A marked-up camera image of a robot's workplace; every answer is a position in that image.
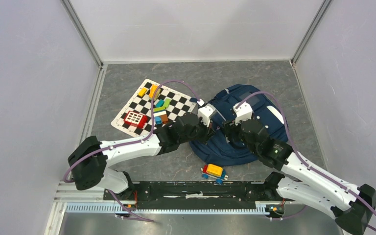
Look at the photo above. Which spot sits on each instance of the red window toy block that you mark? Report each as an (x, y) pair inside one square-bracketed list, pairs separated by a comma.
[(135, 119)]

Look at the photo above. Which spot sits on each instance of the teal toy block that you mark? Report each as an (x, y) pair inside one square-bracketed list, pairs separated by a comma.
[(160, 103)]

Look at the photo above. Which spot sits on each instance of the navy blue student backpack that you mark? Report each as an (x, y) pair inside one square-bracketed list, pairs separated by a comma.
[(221, 152)]

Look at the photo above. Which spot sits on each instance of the blue toy block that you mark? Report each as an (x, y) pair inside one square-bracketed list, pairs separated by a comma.
[(158, 120)]

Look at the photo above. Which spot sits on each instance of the orange brown toy block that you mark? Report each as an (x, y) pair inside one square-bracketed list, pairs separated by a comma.
[(164, 117)]

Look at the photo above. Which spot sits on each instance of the orange yellow toy block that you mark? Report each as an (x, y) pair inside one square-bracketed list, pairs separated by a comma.
[(154, 92)]

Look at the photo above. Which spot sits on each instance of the green toy block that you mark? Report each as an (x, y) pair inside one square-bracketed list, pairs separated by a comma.
[(166, 104)]

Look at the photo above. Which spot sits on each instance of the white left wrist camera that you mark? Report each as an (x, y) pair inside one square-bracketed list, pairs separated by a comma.
[(205, 112)]

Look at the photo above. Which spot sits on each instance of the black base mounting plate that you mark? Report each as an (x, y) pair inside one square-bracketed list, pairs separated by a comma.
[(199, 195)]

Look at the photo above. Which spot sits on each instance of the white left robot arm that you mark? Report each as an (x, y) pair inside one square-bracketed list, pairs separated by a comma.
[(90, 163)]

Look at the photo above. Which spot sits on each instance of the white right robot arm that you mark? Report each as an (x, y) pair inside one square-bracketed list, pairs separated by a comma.
[(351, 206)]

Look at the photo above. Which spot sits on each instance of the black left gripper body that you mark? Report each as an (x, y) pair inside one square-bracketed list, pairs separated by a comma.
[(200, 133)]

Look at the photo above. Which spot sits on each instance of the yellow red toy car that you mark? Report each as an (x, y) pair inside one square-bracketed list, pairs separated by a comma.
[(214, 172)]

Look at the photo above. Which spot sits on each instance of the slotted cable duct rail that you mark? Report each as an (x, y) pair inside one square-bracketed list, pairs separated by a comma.
[(258, 209)]

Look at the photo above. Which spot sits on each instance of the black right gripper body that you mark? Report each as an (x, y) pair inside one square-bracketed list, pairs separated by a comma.
[(238, 135)]

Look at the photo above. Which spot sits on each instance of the black white chessboard mat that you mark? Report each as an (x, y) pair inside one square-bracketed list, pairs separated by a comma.
[(179, 105)]

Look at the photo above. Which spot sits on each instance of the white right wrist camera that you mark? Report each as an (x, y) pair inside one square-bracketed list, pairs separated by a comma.
[(243, 112)]

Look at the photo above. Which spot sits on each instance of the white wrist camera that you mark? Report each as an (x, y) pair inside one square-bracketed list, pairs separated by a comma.
[(243, 112), (205, 112)]

